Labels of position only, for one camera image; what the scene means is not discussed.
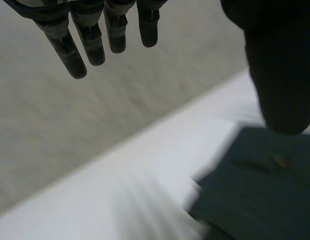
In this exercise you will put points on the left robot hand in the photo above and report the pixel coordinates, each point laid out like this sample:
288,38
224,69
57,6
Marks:
280,75

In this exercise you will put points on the dark blue shorts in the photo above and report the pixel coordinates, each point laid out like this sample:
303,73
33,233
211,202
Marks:
257,187

